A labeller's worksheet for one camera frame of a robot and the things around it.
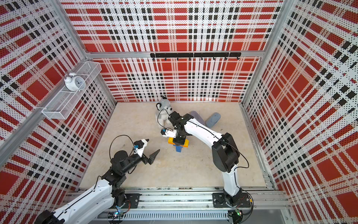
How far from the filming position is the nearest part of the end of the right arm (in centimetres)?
64

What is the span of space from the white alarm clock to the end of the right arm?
1.65 feet

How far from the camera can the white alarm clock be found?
70cm
